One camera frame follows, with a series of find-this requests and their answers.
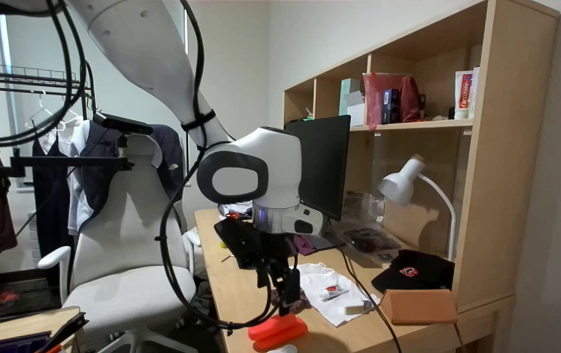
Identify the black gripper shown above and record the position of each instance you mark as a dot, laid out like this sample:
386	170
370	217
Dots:
278	258

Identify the orange oblong block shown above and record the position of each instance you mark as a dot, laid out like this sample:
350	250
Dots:
288	323

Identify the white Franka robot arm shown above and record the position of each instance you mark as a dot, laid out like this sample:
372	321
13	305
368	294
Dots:
145	41

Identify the white cloth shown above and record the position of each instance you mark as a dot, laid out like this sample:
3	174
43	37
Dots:
317	278

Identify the orange marker pen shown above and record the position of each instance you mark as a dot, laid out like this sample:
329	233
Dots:
274	343

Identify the purple cloth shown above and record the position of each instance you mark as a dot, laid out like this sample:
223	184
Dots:
305	244

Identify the white plug adapter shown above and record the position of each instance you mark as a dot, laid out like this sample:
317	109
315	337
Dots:
284	350

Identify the grey monitor stand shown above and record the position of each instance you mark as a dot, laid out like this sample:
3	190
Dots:
372	241

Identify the black computer monitor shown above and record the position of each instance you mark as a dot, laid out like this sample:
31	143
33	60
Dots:
327	170

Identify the brown cardboard box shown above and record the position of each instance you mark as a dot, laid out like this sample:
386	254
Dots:
419	307

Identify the black cap red logo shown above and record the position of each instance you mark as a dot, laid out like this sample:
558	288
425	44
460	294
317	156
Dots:
425	272

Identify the white desk lamp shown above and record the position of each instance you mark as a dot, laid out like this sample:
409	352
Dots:
400	182

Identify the navy jacket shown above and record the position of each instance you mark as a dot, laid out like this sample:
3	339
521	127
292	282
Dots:
172	164

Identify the white office chair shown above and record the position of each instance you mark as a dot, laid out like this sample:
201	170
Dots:
125	229

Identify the teal box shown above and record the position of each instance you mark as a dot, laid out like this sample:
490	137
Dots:
345	95

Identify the red bag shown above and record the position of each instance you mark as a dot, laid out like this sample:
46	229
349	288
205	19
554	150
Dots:
376	99

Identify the dark blue item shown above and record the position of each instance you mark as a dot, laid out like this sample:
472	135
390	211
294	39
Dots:
392	105

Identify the black clamp orange tip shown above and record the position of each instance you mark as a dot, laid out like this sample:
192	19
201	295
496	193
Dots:
66	331

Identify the white hanging shirt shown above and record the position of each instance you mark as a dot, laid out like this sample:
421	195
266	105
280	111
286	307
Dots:
80	203

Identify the black hanging garment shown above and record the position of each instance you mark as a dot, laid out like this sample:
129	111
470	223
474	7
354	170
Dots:
50	209

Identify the black tray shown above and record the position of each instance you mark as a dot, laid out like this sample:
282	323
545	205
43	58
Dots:
33	288

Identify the wooden shelf unit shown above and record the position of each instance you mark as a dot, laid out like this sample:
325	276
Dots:
509	164

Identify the white red box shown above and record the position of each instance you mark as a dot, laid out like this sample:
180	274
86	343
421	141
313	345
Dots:
464	95

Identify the wooden robot stand top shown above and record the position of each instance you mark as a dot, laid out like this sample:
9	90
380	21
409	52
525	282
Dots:
13	327

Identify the metal clothes rack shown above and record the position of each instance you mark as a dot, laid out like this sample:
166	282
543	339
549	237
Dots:
33	86

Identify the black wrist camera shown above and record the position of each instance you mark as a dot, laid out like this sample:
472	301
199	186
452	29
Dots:
239	243

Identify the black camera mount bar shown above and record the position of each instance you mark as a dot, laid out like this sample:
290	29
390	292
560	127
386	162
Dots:
66	162

